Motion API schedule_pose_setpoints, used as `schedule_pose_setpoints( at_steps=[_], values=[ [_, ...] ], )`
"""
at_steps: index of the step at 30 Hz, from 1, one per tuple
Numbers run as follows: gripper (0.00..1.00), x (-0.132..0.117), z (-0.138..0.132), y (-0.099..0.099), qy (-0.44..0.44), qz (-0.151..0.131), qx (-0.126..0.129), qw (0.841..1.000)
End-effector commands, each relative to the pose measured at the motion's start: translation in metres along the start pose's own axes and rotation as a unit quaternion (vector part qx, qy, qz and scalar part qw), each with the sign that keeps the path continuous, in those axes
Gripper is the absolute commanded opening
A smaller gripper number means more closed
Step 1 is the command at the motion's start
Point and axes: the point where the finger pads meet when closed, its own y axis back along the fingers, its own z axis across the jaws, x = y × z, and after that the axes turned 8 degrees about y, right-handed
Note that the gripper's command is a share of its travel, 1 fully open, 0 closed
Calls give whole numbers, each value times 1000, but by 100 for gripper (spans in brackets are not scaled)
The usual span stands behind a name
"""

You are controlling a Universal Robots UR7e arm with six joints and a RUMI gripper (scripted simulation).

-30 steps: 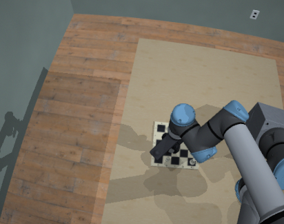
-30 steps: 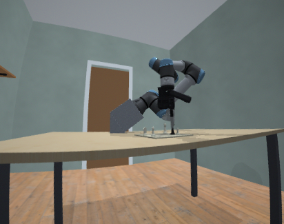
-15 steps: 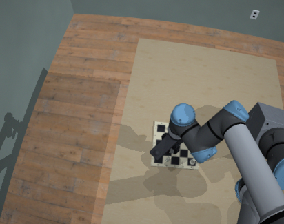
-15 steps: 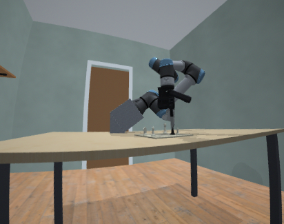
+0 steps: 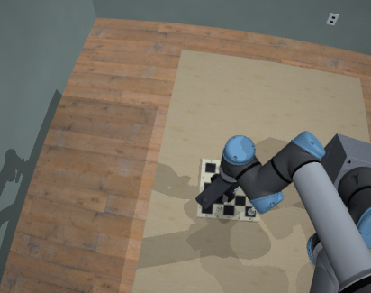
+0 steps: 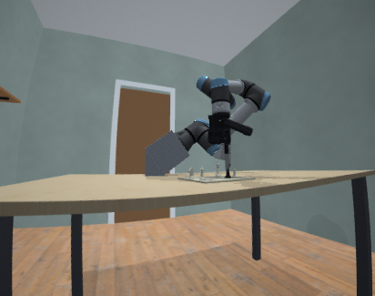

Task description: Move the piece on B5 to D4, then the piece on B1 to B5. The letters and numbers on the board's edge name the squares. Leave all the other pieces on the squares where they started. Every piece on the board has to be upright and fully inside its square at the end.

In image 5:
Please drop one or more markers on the black and white chessboard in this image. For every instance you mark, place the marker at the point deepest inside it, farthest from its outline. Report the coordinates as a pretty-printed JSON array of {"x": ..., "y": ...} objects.
[{"x": 237, "y": 209}]

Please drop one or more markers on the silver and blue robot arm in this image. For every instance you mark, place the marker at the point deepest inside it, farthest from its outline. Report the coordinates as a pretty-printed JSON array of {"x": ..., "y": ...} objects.
[{"x": 347, "y": 261}]

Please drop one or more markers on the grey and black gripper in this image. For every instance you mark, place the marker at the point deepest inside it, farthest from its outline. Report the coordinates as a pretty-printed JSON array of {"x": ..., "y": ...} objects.
[{"x": 228, "y": 196}]

